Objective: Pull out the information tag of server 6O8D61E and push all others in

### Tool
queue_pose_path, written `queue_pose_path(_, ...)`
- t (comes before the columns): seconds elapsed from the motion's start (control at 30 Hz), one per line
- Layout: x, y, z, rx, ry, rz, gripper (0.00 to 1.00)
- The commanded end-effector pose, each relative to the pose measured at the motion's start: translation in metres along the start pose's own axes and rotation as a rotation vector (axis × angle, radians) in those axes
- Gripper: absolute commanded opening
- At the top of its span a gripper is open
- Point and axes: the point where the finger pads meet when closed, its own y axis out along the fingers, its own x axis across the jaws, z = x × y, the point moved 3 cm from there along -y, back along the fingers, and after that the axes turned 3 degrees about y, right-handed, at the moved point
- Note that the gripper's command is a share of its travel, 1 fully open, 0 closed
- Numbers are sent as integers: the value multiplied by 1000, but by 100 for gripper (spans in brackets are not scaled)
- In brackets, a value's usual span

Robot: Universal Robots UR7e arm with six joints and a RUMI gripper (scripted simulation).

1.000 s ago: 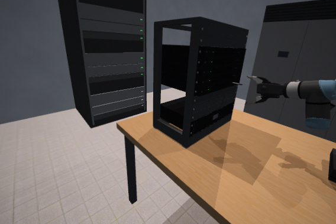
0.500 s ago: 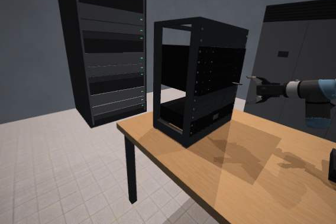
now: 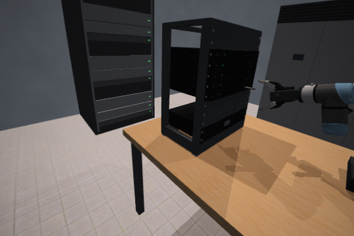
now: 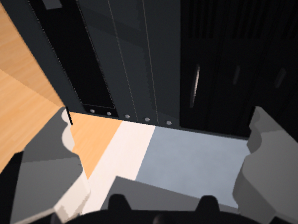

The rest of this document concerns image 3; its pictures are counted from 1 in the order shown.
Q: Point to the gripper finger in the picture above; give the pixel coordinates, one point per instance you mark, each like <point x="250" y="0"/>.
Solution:
<point x="271" y="84"/>
<point x="272" y="105"/>

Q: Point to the black server rack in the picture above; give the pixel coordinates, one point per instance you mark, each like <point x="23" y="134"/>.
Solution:
<point x="219" y="80"/>

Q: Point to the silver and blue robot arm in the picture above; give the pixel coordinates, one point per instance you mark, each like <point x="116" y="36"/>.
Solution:
<point x="337" y="101"/>

